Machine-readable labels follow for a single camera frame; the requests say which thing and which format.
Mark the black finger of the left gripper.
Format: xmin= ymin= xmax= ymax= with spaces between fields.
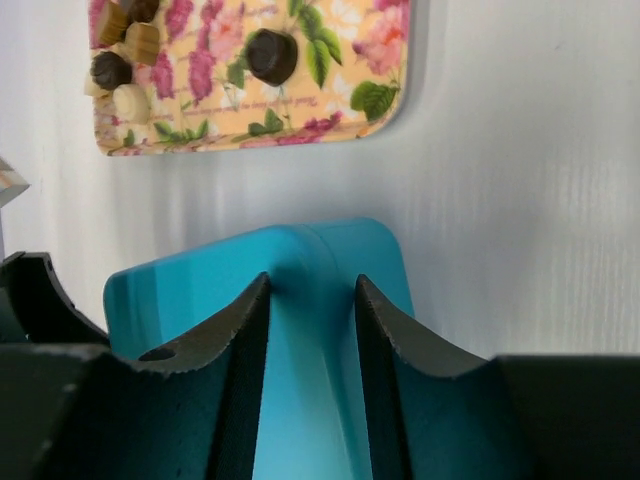
xmin=1 ymin=252 xmax=109 ymax=345

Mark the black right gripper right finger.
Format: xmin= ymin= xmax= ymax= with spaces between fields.
xmin=355 ymin=276 xmax=639 ymax=479

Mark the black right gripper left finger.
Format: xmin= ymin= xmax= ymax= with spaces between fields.
xmin=1 ymin=274 xmax=271 ymax=479

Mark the teal tin lid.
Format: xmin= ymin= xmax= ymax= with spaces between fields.
xmin=103 ymin=225 xmax=368 ymax=479

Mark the teal tin box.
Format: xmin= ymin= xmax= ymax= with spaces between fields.
xmin=303 ymin=217 xmax=414 ymax=317

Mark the cream round chocolate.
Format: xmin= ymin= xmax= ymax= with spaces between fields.
xmin=112 ymin=84 xmax=150 ymax=124

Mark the dark ridged round chocolate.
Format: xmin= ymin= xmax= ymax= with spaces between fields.
xmin=90 ymin=51 xmax=133 ymax=91

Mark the tan ridged block chocolate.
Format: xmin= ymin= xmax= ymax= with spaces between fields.
xmin=124 ymin=22 xmax=160 ymax=66

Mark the caramel brown chocolate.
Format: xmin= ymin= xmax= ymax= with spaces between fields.
xmin=95 ymin=1 xmax=129 ymax=46

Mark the dark round rose chocolate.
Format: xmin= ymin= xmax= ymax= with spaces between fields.
xmin=245 ymin=29 xmax=298 ymax=87

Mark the floral serving tray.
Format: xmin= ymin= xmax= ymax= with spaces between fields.
xmin=85 ymin=1 xmax=412 ymax=156

